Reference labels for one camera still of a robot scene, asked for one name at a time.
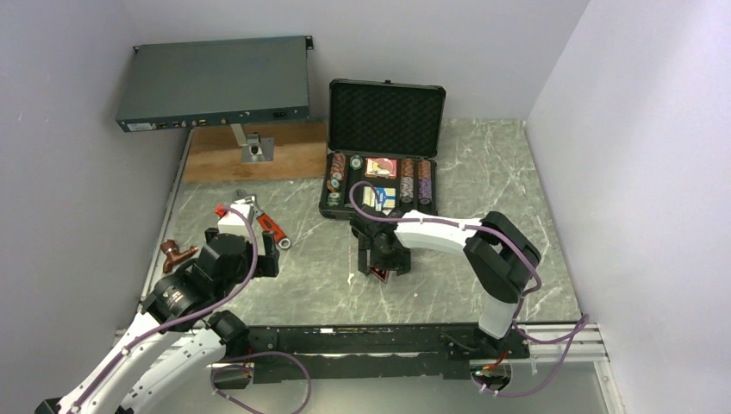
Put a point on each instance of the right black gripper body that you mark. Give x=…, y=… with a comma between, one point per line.
x=394, y=260

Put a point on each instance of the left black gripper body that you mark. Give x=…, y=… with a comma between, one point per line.
x=265, y=263

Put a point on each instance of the blue Texas Hold'em card deck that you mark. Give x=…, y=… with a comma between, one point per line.
x=380, y=198

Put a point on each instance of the purple poker chip stack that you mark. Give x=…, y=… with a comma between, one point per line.
x=425, y=191

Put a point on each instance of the black poker set case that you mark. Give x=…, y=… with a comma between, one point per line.
x=381, y=119

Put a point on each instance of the red triangular all-in button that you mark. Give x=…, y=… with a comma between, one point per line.
x=380, y=274

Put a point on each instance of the dark poker chip stack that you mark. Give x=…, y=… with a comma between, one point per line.
x=407, y=189

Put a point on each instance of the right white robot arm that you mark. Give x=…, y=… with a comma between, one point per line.
x=501, y=257

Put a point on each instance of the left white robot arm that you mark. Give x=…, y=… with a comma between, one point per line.
x=176, y=332

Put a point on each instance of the green chips in case bottom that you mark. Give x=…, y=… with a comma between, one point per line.
x=333, y=199

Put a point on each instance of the red card deck in case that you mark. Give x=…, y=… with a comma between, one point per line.
x=385, y=168

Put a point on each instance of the brown chip stack in case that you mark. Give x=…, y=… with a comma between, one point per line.
x=407, y=168

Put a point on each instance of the brown chip stack right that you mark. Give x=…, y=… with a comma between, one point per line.
x=424, y=170

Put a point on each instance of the green chip in case top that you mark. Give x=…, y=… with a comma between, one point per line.
x=356, y=162

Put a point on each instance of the copper pipe fitting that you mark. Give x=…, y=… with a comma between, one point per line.
x=173, y=255

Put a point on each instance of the red chip stack left column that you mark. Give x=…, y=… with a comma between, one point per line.
x=336, y=172

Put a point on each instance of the wooden board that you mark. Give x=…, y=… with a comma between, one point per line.
x=299, y=152

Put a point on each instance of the red-handled adjustable wrench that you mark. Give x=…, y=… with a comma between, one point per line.
x=264, y=220

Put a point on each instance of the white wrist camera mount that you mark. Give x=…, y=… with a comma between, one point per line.
x=231, y=223

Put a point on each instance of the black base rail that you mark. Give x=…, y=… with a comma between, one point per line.
x=372, y=351

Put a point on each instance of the grey metal stand bracket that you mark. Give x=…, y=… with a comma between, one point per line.
x=254, y=147

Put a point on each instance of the grey rack-mount network switch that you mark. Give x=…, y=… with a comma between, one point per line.
x=214, y=83

